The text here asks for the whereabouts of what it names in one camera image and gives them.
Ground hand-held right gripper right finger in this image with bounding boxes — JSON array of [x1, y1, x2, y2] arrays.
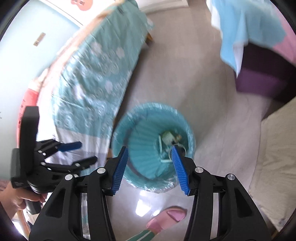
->
[[171, 146, 271, 241]]

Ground green trousers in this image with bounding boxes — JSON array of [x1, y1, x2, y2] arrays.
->
[[124, 229, 156, 241]]

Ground guitar wall sticker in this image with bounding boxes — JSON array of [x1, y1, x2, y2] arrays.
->
[[70, 0, 93, 11]]

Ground green rectangular tin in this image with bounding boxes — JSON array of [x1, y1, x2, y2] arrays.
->
[[162, 131, 175, 142]]

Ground person's left hand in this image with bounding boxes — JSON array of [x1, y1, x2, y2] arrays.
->
[[0, 181, 48, 218]]

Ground white paper cup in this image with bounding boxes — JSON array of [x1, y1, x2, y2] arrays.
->
[[171, 143, 187, 160]]

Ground purple box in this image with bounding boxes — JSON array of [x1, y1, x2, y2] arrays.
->
[[235, 43, 288, 100]]

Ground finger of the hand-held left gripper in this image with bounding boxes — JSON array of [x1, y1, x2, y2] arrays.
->
[[42, 156, 98, 178], [38, 139, 83, 160]]

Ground teal printed blanket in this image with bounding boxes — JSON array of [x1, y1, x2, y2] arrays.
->
[[52, 0, 154, 139]]

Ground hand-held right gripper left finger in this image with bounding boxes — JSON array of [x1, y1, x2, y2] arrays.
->
[[28, 146, 129, 241]]

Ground pink bedding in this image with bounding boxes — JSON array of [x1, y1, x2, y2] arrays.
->
[[270, 23, 296, 78]]

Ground pink slipper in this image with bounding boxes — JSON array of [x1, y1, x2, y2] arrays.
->
[[146, 207, 187, 233]]

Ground teal lined trash bin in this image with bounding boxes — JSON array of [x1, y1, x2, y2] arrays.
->
[[112, 102, 197, 193]]

